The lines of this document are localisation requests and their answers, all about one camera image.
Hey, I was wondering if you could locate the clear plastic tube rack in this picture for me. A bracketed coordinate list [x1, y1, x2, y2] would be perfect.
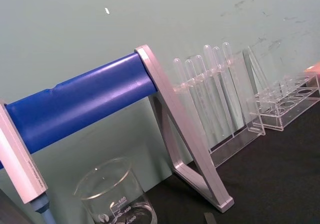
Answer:
[246, 73, 320, 132]

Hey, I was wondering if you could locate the small grey strip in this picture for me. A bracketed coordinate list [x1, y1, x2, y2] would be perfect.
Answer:
[203, 212, 219, 224]

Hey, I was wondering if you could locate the silver stand with blue bar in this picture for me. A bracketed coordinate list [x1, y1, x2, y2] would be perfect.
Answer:
[0, 44, 236, 214]

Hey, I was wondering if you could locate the clear plastic dropper rack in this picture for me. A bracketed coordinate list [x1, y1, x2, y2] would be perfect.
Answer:
[171, 46, 267, 169]

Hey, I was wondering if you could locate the pale pink object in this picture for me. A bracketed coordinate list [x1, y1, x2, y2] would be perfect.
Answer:
[303, 61, 320, 75]

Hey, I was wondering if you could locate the clear glass beaker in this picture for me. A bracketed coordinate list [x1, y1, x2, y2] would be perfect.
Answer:
[73, 156, 158, 224]

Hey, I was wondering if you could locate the black table cloth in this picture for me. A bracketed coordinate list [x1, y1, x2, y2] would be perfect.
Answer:
[142, 94, 320, 224]

